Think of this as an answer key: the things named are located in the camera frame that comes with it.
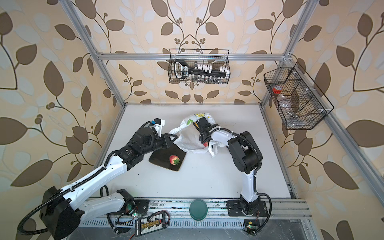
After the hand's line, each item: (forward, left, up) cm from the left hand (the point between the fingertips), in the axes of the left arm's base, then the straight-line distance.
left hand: (179, 136), depth 73 cm
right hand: (+13, -16, -22) cm, 31 cm away
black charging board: (-35, +13, -21) cm, 43 cm away
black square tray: (-1, +13, -23) cm, 27 cm away
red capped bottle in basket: (+31, -55, +6) cm, 64 cm away
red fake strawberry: (-4, +4, -20) cm, 21 cm away
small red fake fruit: (+8, -14, -21) cm, 26 cm away
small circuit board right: (-34, -36, -25) cm, 56 cm away
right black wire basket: (+15, -61, +10) cm, 63 cm away
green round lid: (-29, -11, -14) cm, 34 cm away
